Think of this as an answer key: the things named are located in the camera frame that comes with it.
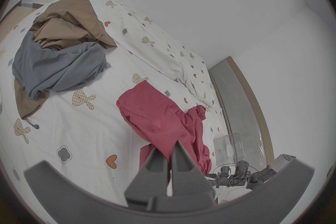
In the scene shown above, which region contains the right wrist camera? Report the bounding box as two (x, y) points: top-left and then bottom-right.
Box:
(219, 165), (231, 179)

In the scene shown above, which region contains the clear plastic box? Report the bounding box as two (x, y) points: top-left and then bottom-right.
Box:
(213, 132), (246, 166)

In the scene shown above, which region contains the white printed quilt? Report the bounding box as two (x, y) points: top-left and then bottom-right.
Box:
(54, 0), (218, 108)

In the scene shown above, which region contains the grey garment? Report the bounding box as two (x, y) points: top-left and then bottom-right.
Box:
(12, 31), (107, 100)

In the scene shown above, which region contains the khaki garment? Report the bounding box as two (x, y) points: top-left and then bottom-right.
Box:
(14, 0), (118, 130)

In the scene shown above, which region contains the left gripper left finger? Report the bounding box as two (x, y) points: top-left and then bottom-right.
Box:
(125, 147), (170, 208)

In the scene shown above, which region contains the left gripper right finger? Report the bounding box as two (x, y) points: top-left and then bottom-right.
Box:
(171, 140), (216, 204)

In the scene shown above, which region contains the red shirt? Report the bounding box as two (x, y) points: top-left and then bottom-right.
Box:
(116, 81), (212, 175)

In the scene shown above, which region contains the bed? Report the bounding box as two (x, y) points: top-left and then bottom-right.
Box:
(0, 0), (275, 208)

